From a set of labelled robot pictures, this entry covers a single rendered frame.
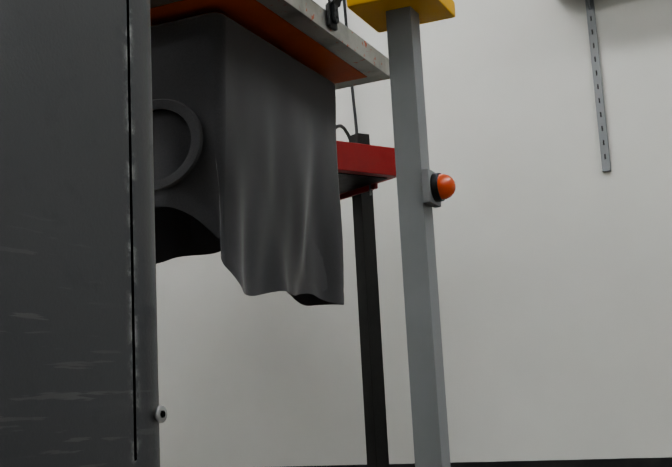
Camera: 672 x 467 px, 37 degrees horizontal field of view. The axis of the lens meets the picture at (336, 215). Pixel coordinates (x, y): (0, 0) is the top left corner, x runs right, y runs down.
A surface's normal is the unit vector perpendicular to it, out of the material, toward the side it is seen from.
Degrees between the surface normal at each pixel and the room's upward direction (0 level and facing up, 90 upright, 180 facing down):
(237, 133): 91
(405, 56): 90
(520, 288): 90
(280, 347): 90
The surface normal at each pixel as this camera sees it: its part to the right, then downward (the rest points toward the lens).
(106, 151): 0.88, -0.13
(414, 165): -0.41, -0.14
